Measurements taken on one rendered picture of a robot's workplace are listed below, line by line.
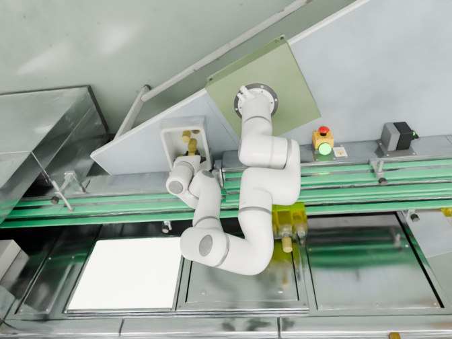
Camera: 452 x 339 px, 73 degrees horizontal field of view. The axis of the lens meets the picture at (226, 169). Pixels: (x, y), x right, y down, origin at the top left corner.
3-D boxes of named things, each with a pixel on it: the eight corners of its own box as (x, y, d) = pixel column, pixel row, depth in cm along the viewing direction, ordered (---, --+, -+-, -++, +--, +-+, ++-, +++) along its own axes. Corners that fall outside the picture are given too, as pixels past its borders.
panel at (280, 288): (97, 241, 142) (65, 316, 116) (95, 237, 140) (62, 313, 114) (296, 233, 132) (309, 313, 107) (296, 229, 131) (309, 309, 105)
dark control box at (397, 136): (379, 138, 127) (387, 151, 120) (383, 122, 121) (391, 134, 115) (401, 137, 126) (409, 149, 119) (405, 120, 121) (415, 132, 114)
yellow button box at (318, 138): (311, 143, 129) (314, 154, 124) (312, 128, 125) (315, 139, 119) (328, 142, 129) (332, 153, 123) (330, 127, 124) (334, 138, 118)
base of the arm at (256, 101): (224, 96, 107) (222, 120, 96) (253, 74, 101) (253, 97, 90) (253, 125, 115) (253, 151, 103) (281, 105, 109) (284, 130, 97)
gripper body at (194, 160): (172, 181, 117) (179, 169, 127) (198, 179, 115) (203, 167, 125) (168, 163, 114) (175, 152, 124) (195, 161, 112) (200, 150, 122)
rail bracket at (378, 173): (365, 163, 119) (377, 187, 109) (368, 147, 114) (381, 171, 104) (376, 162, 119) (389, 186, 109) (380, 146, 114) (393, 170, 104)
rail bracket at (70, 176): (82, 183, 145) (60, 220, 128) (66, 155, 135) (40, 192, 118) (91, 183, 145) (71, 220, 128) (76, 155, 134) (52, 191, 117)
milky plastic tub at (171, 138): (175, 161, 138) (171, 174, 132) (163, 118, 124) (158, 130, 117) (213, 159, 136) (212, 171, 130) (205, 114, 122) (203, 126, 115)
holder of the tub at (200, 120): (178, 169, 142) (175, 181, 136) (163, 118, 124) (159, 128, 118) (214, 167, 140) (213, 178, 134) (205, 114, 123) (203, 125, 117)
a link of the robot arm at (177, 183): (210, 194, 103) (198, 215, 107) (214, 180, 113) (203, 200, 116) (169, 174, 101) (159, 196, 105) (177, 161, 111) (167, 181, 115)
